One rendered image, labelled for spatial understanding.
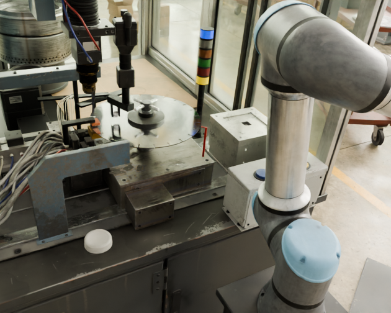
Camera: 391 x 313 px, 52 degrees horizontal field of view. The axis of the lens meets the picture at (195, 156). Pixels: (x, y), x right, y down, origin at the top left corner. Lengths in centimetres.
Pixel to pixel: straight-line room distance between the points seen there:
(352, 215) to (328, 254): 175
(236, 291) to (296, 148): 39
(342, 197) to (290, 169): 188
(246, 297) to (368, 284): 125
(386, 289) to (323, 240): 138
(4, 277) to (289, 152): 71
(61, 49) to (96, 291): 102
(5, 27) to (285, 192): 125
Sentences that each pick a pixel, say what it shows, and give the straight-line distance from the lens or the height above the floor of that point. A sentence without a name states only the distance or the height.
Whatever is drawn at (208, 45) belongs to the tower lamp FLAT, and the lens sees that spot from 137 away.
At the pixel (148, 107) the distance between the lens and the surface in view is 120.
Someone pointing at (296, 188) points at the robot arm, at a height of 103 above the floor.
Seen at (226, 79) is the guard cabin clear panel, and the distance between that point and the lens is 166.
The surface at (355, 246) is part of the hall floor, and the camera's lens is 239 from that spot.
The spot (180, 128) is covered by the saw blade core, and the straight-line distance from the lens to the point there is 118.
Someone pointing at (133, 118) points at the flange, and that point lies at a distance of 120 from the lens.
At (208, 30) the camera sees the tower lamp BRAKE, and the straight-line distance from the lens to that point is 136.
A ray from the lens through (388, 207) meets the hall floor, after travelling 277.
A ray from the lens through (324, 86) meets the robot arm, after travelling 63.
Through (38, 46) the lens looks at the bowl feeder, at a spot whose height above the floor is 98.
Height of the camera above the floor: 154
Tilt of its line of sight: 34 degrees down
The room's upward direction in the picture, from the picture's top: 6 degrees clockwise
